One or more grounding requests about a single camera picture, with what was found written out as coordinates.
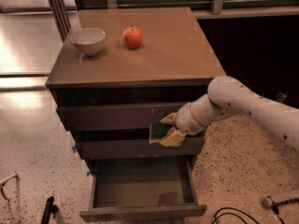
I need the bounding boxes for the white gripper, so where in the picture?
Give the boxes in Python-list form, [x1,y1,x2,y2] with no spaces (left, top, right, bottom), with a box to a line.
[154,103,205,147]

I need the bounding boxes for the green yellow sponge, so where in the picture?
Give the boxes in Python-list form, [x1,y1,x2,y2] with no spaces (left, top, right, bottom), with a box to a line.
[149,122,170,144]

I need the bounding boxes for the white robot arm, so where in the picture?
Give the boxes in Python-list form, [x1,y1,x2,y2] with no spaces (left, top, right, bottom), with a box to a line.
[149,76,299,150]

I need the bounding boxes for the middle grey drawer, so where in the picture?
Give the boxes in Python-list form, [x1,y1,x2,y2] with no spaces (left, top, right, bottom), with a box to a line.
[76,136,205,160]

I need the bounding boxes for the top grey drawer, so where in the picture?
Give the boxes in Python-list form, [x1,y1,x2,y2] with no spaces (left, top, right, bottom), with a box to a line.
[58,103,184,131]

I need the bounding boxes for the grey drawer cabinet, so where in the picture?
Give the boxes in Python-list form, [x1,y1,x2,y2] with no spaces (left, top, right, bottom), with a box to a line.
[45,7,227,173]

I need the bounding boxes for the open bottom grey drawer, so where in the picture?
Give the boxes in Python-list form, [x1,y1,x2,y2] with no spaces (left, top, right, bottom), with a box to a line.
[80,156,206,222]

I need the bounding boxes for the blue tape piece upper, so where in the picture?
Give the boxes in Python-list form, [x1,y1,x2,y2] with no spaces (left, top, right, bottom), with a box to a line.
[72,146,78,153]

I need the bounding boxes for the red apple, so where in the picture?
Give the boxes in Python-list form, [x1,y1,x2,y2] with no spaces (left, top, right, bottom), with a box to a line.
[122,26,143,49]

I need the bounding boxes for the white ceramic bowl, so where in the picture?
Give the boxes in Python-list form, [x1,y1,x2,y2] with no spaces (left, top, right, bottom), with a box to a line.
[70,28,106,56]

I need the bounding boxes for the black object on floor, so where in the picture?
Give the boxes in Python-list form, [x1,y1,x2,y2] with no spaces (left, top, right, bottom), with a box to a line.
[41,196,59,224]

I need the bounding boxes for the black floor cable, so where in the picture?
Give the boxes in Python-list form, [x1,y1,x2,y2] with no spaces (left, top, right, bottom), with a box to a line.
[211,206,261,224]

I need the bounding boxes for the small grey wall box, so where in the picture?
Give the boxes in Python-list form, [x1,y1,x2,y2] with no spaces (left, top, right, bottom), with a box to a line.
[276,92,288,104]

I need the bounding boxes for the metal frame at left edge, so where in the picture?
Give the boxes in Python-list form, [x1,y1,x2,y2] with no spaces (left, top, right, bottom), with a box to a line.
[0,171,20,203]

